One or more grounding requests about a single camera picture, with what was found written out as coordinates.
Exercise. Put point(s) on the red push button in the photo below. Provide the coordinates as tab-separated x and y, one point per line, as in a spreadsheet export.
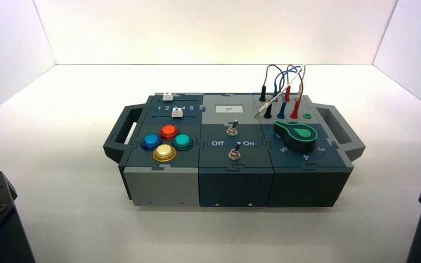
168	132

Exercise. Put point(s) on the blue push button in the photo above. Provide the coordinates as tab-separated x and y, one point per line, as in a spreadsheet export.
151	141

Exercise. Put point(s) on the black banana plug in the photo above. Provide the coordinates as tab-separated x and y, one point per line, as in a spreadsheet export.
262	94
268	112

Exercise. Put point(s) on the grey and teal control box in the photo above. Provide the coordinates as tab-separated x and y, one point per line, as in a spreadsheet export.
232	188

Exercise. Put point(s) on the teal push button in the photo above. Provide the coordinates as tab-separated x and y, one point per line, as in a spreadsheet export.
183	141

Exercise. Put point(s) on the white banana plug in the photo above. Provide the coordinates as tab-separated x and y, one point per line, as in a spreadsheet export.
297	97
265	107

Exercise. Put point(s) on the small green socket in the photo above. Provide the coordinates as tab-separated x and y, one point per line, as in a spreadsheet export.
307	116

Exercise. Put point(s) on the small grey display screen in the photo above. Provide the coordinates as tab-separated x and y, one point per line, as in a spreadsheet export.
229	109

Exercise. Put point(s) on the yellow push button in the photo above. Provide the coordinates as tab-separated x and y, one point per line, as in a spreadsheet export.
164	152

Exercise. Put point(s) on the green rotary selector knob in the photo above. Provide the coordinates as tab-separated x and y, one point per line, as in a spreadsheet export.
297	137

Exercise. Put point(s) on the red banana plug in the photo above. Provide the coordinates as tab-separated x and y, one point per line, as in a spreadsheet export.
287	94
295	110

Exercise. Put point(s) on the metal toggle switch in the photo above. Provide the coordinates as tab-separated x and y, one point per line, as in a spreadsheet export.
232	128
235	152

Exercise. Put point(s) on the blue banana plug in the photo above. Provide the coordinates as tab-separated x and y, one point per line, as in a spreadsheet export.
275	93
281	110

